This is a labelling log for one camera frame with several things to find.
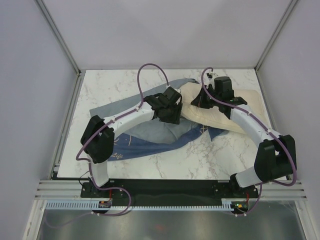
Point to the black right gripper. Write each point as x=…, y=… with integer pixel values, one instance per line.
x=199, y=101

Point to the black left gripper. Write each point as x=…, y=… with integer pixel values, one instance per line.
x=174, y=119

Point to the cream white pillow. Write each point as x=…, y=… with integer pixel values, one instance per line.
x=213, y=117

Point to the blue denim pillowcase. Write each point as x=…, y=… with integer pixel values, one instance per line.
x=152, y=137

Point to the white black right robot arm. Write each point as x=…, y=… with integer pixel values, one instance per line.
x=276, y=153

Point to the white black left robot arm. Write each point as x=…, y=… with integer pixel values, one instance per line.
x=100, y=133

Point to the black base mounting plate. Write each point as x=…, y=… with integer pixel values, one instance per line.
x=170, y=190

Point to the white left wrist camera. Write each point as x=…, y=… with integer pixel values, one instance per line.
x=176, y=89

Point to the white slotted cable duct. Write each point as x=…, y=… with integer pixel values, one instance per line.
x=159, y=205

